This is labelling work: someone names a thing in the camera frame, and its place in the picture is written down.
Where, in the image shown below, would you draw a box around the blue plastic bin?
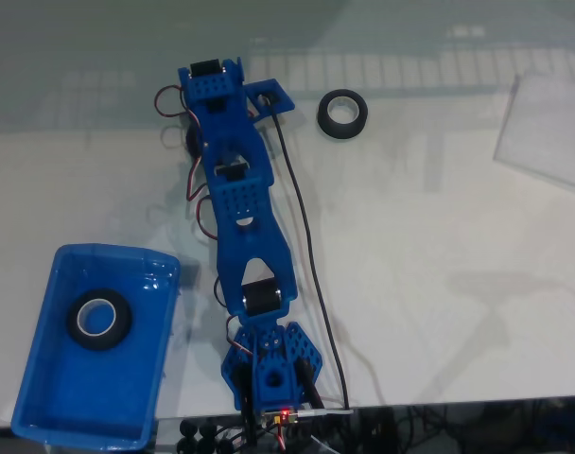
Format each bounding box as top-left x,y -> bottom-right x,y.
10,243 -> 181,451

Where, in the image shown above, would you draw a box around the black table clamp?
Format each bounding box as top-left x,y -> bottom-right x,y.
294,358 -> 326,408
236,363 -> 254,427

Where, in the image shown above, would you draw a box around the clear plastic sheet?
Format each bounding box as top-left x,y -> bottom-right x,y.
494,74 -> 575,193

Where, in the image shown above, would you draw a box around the black camera cable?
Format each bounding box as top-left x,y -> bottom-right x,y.
261,92 -> 353,411

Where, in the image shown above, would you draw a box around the red black servo wire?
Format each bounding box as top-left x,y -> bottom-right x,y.
213,276 -> 252,360
153,84 -> 200,127
186,158 -> 221,240

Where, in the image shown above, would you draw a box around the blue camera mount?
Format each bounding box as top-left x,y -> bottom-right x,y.
243,79 -> 296,117

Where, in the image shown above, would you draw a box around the white usb cable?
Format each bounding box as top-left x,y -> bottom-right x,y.
299,407 -> 355,418

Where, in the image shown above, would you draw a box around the tangled black cables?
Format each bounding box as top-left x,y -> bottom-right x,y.
315,405 -> 575,454

